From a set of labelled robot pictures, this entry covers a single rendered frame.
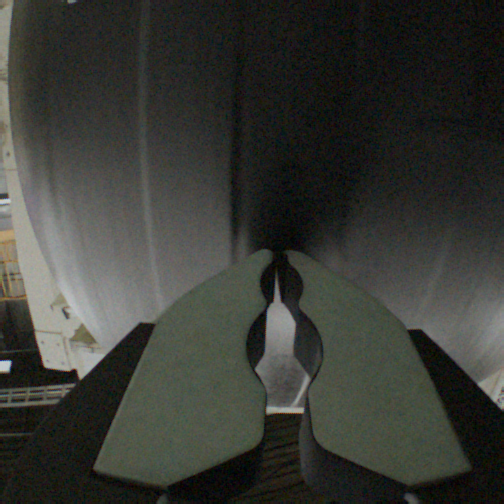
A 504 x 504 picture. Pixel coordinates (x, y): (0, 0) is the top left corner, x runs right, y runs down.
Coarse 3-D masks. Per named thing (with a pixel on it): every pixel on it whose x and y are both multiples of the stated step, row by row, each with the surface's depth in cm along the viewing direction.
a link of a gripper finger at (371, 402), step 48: (288, 288) 11; (336, 288) 10; (336, 336) 9; (384, 336) 9; (336, 384) 7; (384, 384) 7; (432, 384) 7; (336, 432) 6; (384, 432) 6; (432, 432) 6; (336, 480) 6; (384, 480) 6; (432, 480) 5
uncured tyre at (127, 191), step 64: (192, 0) 10; (256, 0) 10; (320, 0) 10; (384, 0) 10; (448, 0) 10; (64, 64) 11; (128, 64) 11; (192, 64) 11; (256, 64) 11; (320, 64) 11; (384, 64) 10; (448, 64) 10; (64, 128) 12; (128, 128) 11; (192, 128) 11; (256, 128) 11; (320, 128) 11; (384, 128) 11; (64, 192) 13; (128, 192) 12; (192, 192) 12; (256, 192) 12; (320, 192) 12; (384, 192) 12; (448, 192) 12; (64, 256) 15; (128, 256) 14; (192, 256) 14; (320, 256) 13; (384, 256) 13; (448, 256) 13; (128, 320) 16; (448, 320) 15
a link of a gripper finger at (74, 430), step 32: (128, 352) 8; (96, 384) 7; (128, 384) 7; (64, 416) 6; (96, 416) 7; (32, 448) 6; (64, 448) 6; (96, 448) 6; (32, 480) 5; (64, 480) 5; (96, 480) 5
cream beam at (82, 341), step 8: (80, 328) 76; (80, 336) 74; (88, 336) 74; (72, 344) 73; (80, 344) 72; (88, 344) 72; (96, 344) 72; (80, 352) 73; (88, 352) 73; (96, 352) 73; (104, 352) 72; (80, 360) 74; (80, 368) 74; (80, 376) 76; (272, 408) 76; (280, 408) 76; (288, 408) 76; (296, 408) 76
